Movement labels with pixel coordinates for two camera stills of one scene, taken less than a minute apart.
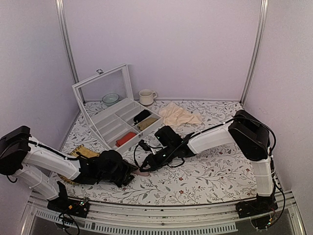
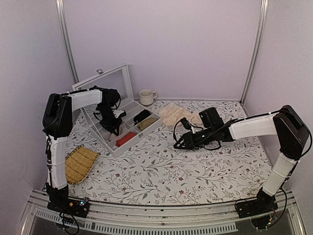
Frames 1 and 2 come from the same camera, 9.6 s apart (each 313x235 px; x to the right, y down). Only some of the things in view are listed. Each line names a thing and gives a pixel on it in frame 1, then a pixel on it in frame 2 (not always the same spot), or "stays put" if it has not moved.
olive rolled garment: x=145 y=124 stays put
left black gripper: x=128 y=168 -> x=112 y=128
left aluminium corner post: x=67 y=38 stays put
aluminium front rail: x=115 y=218 stays put
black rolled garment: x=142 y=114 stays put
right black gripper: x=148 y=161 -> x=189 y=139
